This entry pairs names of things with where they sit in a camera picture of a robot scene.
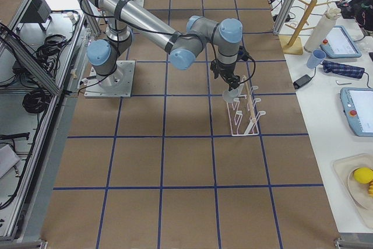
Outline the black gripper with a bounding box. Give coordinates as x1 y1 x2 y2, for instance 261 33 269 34
210 59 240 91

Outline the white translucent cup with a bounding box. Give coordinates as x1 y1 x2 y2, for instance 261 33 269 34
222 88 241 103

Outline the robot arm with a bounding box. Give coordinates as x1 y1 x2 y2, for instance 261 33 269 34
88 0 242 90

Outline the blue cup on desk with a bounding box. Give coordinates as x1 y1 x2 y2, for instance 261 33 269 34
307 49 326 69

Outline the wooden mug tree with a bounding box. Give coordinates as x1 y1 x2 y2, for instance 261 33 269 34
279 0 329 55

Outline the black power adapter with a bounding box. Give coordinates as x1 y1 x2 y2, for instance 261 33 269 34
293 75 313 90

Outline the plaid blue cloth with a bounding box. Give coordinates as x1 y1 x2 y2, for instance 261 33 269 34
322 60 365 79

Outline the white bottle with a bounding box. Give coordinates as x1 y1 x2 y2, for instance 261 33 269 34
304 8 341 52

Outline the teach pendant upper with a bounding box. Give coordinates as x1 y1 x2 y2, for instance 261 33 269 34
320 25 361 58

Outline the teach pendant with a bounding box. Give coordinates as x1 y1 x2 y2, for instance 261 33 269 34
340 87 372 137
320 25 361 58

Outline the teach pendant lower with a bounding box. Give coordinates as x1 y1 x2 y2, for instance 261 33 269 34
340 87 372 137

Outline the yellow lemon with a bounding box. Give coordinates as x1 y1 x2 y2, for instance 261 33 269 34
353 167 373 184

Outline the white wire cup rack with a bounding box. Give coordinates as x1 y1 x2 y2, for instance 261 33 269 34
226 82 266 136

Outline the aluminium frame post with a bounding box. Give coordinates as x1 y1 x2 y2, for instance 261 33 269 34
273 0 309 36

